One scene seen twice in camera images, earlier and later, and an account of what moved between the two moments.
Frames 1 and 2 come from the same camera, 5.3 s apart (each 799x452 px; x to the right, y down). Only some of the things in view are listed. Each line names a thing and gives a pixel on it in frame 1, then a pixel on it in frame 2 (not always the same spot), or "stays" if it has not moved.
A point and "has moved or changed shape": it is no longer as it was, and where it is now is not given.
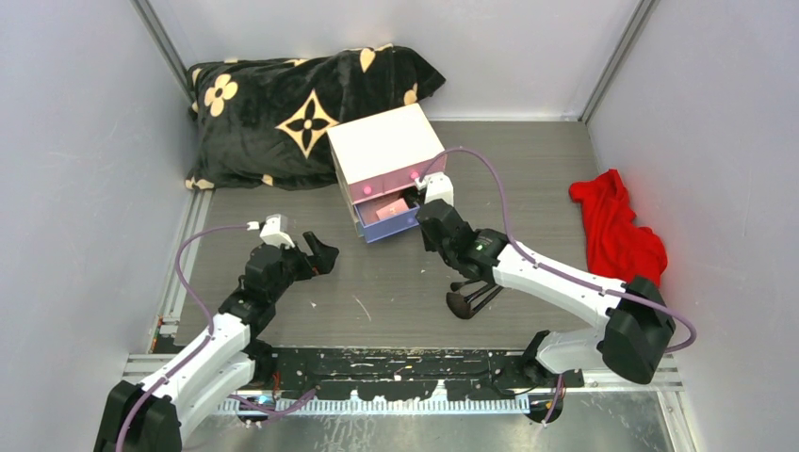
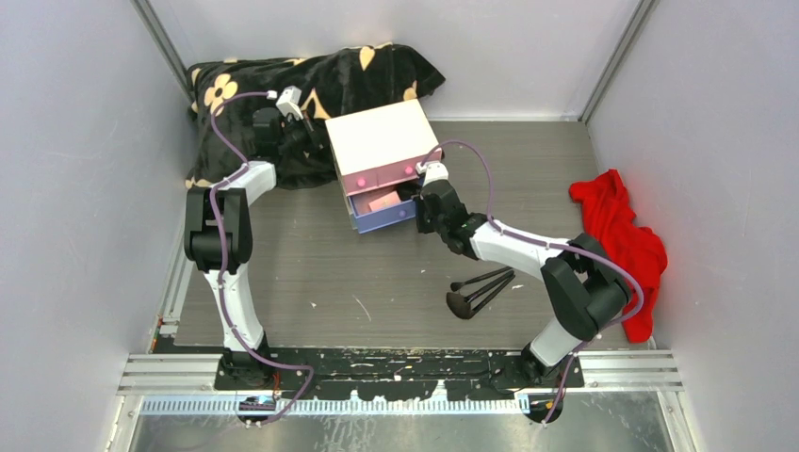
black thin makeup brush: [458, 284] stays
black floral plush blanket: [264, 122] stays
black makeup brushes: [461, 308] stays
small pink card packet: [394, 208] has moved or changed shape
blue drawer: [376, 229] has moved or changed shape
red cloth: [616, 247] stays
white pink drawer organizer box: [384, 155] has moved or changed shape
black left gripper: [317, 264] -> [316, 143]
